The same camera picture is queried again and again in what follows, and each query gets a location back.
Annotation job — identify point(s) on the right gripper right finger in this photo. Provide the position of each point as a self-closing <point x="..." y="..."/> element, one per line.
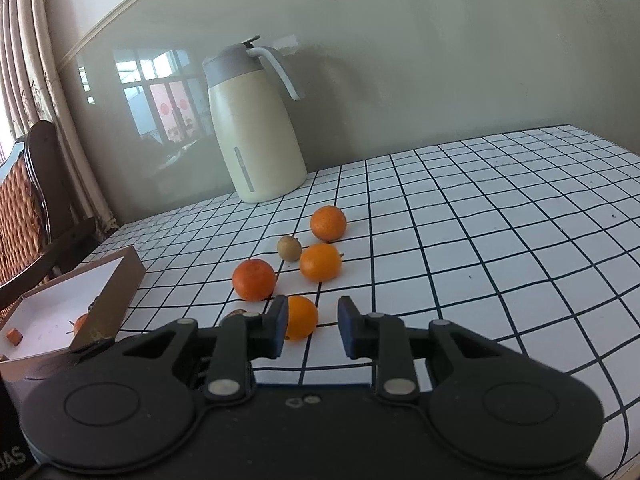
<point x="486" y="402"/>

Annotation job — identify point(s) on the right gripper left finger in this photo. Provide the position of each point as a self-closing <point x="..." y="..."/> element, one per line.
<point x="128" y="404"/>

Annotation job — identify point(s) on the orange carrot chunk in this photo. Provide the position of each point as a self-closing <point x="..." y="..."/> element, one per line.
<point x="14" y="336"/>

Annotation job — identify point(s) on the large dark orange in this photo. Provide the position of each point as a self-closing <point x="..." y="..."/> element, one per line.
<point x="254" y="280"/>

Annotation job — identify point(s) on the small yellow-brown kiwi fruit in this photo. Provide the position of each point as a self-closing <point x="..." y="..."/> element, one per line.
<point x="289" y="249"/>

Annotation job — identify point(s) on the brown cardboard box tray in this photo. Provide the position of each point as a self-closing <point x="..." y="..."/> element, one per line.
<point x="45" y="316"/>

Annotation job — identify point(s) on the checkered white tablecloth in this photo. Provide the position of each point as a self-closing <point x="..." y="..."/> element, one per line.
<point x="529" y="237"/>

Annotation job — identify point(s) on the wooden sofa with cushions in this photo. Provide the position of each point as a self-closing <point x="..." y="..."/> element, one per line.
<point x="43" y="232"/>

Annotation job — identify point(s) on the cream thermos jug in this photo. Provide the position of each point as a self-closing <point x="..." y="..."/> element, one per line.
<point x="252" y="126"/>

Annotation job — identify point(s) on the beige curtain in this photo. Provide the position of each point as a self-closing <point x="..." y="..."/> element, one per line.
<point x="31" y="91"/>

